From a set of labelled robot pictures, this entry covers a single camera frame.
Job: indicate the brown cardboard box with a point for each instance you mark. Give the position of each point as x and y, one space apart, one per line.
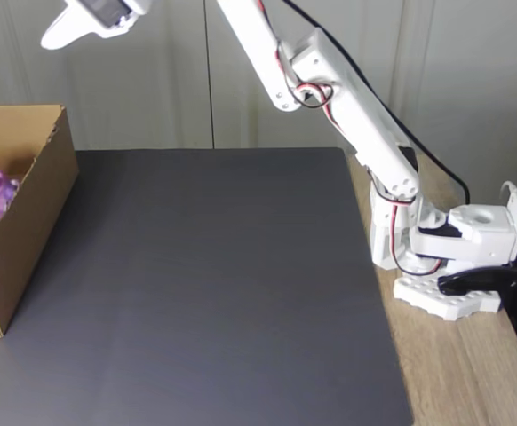
32 208

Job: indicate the black table clamp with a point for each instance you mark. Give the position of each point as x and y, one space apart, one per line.
485 279

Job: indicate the black table mat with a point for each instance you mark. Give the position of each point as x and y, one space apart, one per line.
196 288

